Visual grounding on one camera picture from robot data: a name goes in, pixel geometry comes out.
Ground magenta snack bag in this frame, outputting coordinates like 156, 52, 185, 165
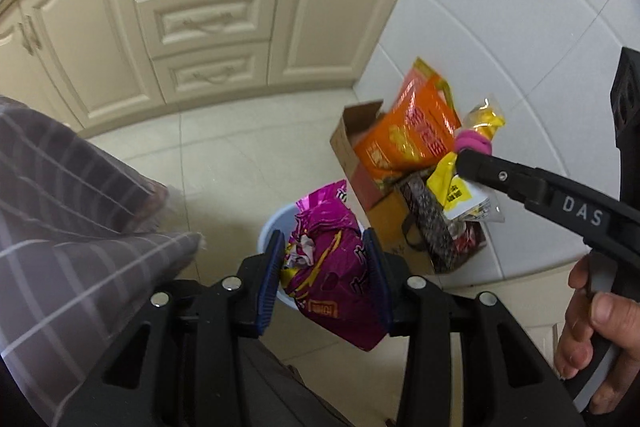
281, 180, 386, 351

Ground light blue trash bin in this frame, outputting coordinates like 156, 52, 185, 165
258, 202, 367, 319

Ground cream kitchen cabinets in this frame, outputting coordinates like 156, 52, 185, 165
1, 0, 397, 134

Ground person's right hand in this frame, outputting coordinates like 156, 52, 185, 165
554, 257, 639, 415

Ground brown cardboard box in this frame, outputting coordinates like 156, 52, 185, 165
330, 101, 437, 274

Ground dark patterned bag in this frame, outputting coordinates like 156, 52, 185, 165
398, 173, 486, 274

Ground yellow plastic wrapper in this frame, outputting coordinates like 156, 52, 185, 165
426, 96, 506, 222

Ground orange snack bag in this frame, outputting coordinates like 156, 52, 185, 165
354, 57, 461, 190

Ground pink round object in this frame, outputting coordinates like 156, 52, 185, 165
454, 129, 492, 155

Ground grey checked tablecloth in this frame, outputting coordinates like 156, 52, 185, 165
1, 98, 201, 426

